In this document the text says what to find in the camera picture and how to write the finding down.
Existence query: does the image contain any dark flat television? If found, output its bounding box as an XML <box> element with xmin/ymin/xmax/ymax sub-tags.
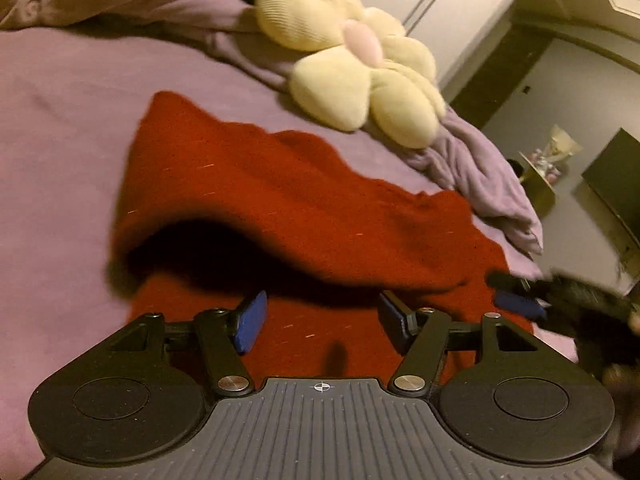
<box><xmin>582</xmin><ymin>128</ymin><xmax>640</xmax><ymax>245</ymax></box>

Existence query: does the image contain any red knitted garment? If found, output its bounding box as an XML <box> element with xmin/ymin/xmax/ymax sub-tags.
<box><xmin>112</xmin><ymin>91</ymin><xmax>506</xmax><ymax>380</ymax></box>

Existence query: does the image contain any small side table with items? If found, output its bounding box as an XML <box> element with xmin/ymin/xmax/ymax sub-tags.
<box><xmin>518</xmin><ymin>125</ymin><xmax>582</xmax><ymax>220</ymax></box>

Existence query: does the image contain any cream flower-shaped plush pillow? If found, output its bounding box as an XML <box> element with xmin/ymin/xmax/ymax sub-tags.
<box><xmin>254</xmin><ymin>0</ymin><xmax>446</xmax><ymax>150</ymax></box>

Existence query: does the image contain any purple bed sheet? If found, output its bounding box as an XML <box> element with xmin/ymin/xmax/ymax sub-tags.
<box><xmin>0</xmin><ymin>27</ymin><xmax>580</xmax><ymax>480</ymax></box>

